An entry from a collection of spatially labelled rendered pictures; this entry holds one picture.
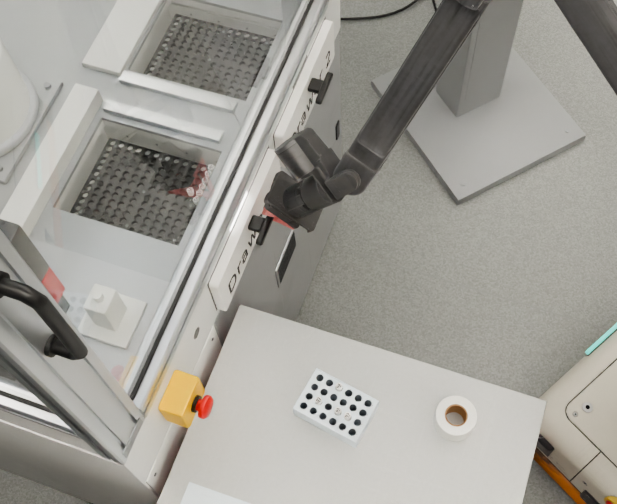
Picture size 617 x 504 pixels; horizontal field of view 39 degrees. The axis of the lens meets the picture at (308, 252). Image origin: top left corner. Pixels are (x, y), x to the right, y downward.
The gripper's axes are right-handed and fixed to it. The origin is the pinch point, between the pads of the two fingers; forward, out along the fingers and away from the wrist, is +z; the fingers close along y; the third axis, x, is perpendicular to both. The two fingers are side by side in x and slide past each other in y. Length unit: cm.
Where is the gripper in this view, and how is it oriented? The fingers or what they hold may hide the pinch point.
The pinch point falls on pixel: (269, 212)
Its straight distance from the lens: 157.5
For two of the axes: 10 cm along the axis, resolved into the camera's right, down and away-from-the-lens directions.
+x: -3.5, 8.4, -4.2
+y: -7.6, -5.1, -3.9
